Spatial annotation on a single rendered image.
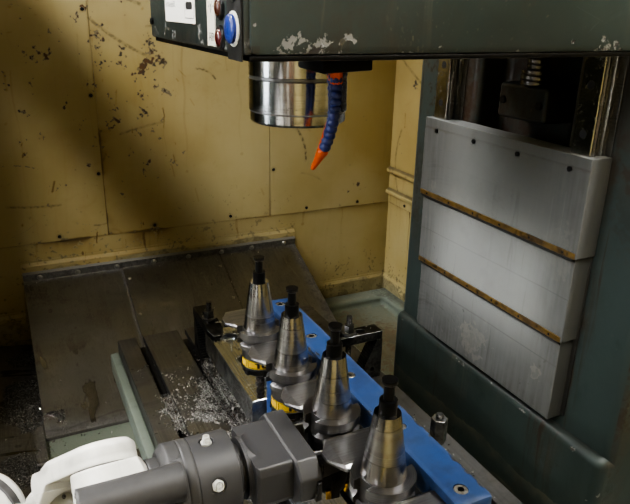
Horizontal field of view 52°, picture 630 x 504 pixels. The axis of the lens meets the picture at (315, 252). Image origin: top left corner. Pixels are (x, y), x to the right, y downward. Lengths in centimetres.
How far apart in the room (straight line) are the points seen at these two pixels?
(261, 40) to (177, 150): 141
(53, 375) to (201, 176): 75
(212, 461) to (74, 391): 121
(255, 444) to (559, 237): 72
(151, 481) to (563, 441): 93
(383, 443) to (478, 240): 84
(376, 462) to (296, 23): 45
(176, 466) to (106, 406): 119
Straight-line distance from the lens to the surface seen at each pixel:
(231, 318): 95
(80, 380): 188
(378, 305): 248
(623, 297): 122
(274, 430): 73
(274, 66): 101
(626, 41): 102
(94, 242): 212
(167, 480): 64
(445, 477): 66
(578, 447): 137
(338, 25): 74
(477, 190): 138
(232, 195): 217
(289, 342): 78
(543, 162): 124
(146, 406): 134
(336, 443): 70
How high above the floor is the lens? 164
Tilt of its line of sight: 21 degrees down
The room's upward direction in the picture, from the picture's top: 1 degrees clockwise
